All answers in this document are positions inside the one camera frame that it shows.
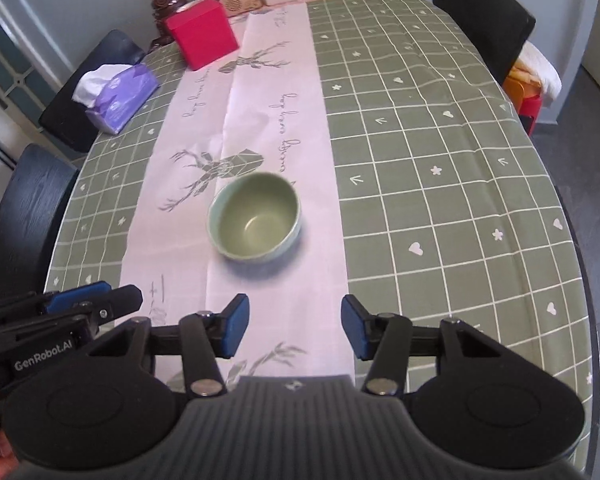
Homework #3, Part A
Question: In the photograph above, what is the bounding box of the red plastic stool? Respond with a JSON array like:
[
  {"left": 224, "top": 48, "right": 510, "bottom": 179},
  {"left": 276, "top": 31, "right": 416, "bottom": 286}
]
[{"left": 517, "top": 95, "right": 543, "bottom": 136}]

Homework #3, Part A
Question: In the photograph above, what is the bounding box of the green checked tablecloth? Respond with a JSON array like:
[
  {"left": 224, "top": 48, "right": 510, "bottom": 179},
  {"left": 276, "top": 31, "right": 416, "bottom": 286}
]
[{"left": 42, "top": 0, "right": 595, "bottom": 476}]

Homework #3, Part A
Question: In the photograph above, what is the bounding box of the purple tissue pack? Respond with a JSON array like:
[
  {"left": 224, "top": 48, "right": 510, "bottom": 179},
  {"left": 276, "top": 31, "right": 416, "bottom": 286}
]
[{"left": 71, "top": 63, "right": 160, "bottom": 136}]

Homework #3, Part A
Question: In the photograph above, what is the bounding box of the white towel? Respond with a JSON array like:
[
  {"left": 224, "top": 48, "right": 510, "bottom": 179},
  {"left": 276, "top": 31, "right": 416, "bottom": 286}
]
[{"left": 512, "top": 40, "right": 563, "bottom": 106}]

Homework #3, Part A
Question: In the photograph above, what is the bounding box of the brown carved figurine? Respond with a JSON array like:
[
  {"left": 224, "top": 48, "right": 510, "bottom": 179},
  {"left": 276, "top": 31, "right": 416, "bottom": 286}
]
[{"left": 147, "top": 0, "right": 190, "bottom": 53}]

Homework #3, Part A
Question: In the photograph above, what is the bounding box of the pink square box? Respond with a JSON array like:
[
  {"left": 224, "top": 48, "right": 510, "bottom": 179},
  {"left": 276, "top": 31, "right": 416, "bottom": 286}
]
[{"left": 165, "top": 0, "right": 240, "bottom": 72}]

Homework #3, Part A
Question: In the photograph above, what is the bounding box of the white deer print table runner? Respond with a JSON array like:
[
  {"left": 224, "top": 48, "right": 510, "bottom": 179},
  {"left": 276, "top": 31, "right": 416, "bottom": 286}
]
[{"left": 117, "top": 2, "right": 361, "bottom": 396}]

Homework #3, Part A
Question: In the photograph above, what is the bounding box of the glass panel door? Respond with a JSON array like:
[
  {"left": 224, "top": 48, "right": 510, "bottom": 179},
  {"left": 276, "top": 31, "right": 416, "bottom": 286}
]
[{"left": 0, "top": 0, "right": 61, "bottom": 126}]

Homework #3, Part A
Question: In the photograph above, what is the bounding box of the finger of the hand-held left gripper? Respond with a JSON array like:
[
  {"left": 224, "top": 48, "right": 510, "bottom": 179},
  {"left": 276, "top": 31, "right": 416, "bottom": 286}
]
[
  {"left": 0, "top": 281, "right": 113, "bottom": 323},
  {"left": 0, "top": 285, "right": 144, "bottom": 347}
]

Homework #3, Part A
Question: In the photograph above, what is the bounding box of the black chair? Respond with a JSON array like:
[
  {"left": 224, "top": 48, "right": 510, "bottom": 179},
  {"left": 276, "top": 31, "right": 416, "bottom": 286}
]
[
  {"left": 0, "top": 143, "right": 81, "bottom": 301},
  {"left": 38, "top": 29, "right": 147, "bottom": 153},
  {"left": 432, "top": 0, "right": 537, "bottom": 85}
]

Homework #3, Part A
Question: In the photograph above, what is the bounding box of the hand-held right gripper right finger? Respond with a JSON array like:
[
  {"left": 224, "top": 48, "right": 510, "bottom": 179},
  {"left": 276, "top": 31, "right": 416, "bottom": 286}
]
[{"left": 341, "top": 294, "right": 505, "bottom": 397}]

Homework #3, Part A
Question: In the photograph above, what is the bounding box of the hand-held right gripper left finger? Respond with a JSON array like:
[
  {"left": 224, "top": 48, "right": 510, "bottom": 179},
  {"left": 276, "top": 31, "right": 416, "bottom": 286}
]
[{"left": 91, "top": 294, "right": 251, "bottom": 397}]

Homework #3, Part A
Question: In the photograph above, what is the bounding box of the green ceramic bowl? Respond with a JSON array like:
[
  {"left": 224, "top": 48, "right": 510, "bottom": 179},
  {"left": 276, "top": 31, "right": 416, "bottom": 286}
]
[{"left": 207, "top": 171, "right": 302, "bottom": 263}]

